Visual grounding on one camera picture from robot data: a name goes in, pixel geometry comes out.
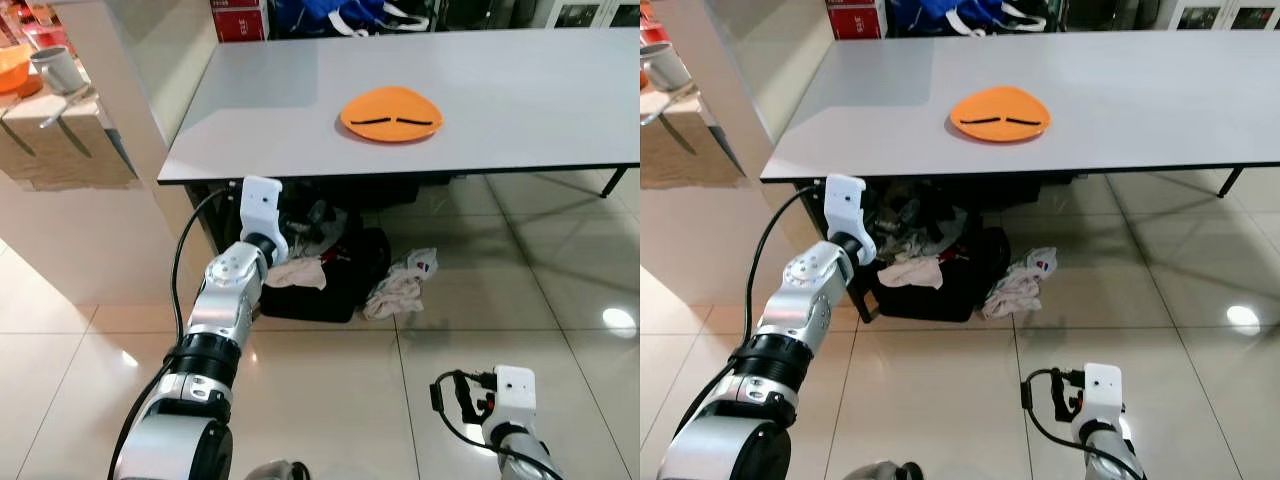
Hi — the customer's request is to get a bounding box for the pink cloth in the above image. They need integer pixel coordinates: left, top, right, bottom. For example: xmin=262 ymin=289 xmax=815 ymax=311
xmin=877 ymin=257 xmax=947 ymax=292
xmin=264 ymin=257 xmax=329 ymax=292

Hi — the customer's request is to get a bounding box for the black bag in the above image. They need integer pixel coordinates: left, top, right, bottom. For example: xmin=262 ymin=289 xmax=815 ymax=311
xmin=258 ymin=226 xmax=393 ymax=324
xmin=850 ymin=226 xmax=1012 ymax=324

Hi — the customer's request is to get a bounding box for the white crumpled cloth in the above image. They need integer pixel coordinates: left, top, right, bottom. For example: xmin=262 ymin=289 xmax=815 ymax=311
xmin=980 ymin=246 xmax=1059 ymax=322
xmin=362 ymin=249 xmax=439 ymax=322

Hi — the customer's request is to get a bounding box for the orange plate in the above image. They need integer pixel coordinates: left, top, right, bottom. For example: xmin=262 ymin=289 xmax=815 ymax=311
xmin=339 ymin=86 xmax=445 ymax=144
xmin=948 ymin=86 xmax=1053 ymax=144

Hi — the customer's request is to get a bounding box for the red box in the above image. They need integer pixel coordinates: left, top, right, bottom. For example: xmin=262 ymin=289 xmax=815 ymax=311
xmin=826 ymin=0 xmax=888 ymax=42
xmin=211 ymin=0 xmax=270 ymax=44

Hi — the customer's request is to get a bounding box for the grey robot foot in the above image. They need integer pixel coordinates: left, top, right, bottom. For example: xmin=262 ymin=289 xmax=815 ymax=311
xmin=244 ymin=459 xmax=312 ymax=480
xmin=844 ymin=459 xmax=927 ymax=480

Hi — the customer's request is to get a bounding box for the cardboard box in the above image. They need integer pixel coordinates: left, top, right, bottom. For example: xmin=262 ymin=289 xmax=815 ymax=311
xmin=0 ymin=88 xmax=138 ymax=188

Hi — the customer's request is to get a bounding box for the grey metal cup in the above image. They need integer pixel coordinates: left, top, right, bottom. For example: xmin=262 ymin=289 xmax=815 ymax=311
xmin=640 ymin=42 xmax=690 ymax=94
xmin=29 ymin=46 xmax=87 ymax=97

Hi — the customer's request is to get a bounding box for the orange bowl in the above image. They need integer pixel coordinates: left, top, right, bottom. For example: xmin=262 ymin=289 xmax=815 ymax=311
xmin=0 ymin=44 xmax=34 ymax=97

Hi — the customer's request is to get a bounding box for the white cabinet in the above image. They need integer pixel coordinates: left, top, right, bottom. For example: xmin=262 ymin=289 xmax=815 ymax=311
xmin=543 ymin=0 xmax=641 ymax=30
xmin=1163 ymin=0 xmax=1280 ymax=32

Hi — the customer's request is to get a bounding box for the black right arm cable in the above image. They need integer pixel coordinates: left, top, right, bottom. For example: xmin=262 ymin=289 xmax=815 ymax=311
xmin=430 ymin=370 xmax=541 ymax=479
xmin=1020 ymin=367 xmax=1143 ymax=479

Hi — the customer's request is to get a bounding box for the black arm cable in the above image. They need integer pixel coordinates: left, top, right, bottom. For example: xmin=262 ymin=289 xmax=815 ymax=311
xmin=678 ymin=184 xmax=823 ymax=446
xmin=108 ymin=188 xmax=233 ymax=479
xmin=1020 ymin=367 xmax=1143 ymax=479
xmin=430 ymin=370 xmax=541 ymax=479

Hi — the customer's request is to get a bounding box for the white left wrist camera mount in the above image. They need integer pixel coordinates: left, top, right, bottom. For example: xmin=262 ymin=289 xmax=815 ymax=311
xmin=823 ymin=175 xmax=868 ymax=263
xmin=240 ymin=177 xmax=290 ymax=263

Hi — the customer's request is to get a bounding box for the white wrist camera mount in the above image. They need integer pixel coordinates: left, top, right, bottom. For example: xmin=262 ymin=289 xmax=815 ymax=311
xmin=1082 ymin=363 xmax=1125 ymax=423
xmin=492 ymin=366 xmax=538 ymax=427
xmin=240 ymin=177 xmax=290 ymax=263
xmin=823 ymin=175 xmax=868 ymax=263

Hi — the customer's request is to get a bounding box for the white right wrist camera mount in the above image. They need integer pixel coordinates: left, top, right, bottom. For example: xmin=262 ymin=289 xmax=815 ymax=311
xmin=1082 ymin=363 xmax=1125 ymax=423
xmin=492 ymin=366 xmax=538 ymax=427

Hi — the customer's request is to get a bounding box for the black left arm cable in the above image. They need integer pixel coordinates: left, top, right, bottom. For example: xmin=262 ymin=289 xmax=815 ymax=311
xmin=678 ymin=184 xmax=823 ymax=446
xmin=108 ymin=188 xmax=233 ymax=479

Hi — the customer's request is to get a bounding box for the blue bag with white straps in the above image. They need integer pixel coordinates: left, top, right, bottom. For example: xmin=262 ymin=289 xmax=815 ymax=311
xmin=269 ymin=0 xmax=433 ymax=38
xmin=887 ymin=0 xmax=1053 ymax=37

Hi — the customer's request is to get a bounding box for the grey metal handle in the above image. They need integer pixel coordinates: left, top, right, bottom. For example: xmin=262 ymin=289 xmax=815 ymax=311
xmin=39 ymin=92 xmax=93 ymax=130
xmin=640 ymin=88 xmax=703 ymax=127

